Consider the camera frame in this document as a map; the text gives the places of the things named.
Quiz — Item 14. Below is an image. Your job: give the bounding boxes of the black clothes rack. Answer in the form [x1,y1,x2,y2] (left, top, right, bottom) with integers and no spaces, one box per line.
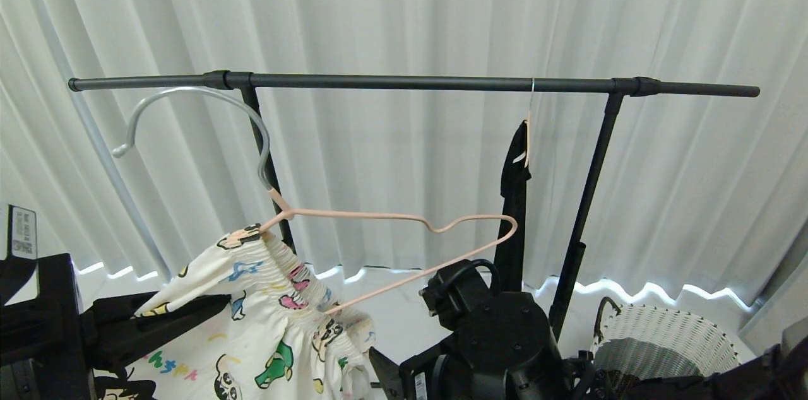
[68,70,761,343]

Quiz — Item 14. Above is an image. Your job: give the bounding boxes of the pink clothes hanger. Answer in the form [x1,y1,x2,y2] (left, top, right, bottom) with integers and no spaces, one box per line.
[112,86,519,316]
[523,78,537,169]

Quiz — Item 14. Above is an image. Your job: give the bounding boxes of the black T-shirt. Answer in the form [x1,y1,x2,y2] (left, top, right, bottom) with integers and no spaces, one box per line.
[491,120,533,293]

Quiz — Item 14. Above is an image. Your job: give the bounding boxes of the cream printed shorts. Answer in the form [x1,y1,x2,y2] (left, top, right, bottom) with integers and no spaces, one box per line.
[95,223,377,400]

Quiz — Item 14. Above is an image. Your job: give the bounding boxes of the white laundry basket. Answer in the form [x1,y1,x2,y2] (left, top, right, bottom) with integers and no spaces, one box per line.
[591,297,741,388]

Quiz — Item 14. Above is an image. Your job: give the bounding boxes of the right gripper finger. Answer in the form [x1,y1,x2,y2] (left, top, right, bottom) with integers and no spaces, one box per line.
[369,346,406,399]

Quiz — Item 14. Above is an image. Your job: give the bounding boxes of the black cable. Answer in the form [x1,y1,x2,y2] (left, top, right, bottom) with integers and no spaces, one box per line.
[442,259,503,295]

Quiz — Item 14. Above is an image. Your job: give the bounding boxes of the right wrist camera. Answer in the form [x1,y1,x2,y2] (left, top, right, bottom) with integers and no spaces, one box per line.
[419,268,501,331]

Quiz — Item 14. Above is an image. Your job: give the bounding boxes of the white curtain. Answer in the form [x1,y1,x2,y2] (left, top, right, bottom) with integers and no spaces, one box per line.
[0,0,808,307]

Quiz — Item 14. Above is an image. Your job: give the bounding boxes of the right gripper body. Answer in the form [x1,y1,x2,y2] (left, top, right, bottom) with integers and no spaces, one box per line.
[398,336,458,400]

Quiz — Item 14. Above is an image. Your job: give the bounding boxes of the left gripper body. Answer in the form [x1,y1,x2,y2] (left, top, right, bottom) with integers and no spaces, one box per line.
[0,204,97,400]

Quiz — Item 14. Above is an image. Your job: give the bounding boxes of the pale grey cabinet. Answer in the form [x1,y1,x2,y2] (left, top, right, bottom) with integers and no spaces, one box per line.
[737,242,808,356]

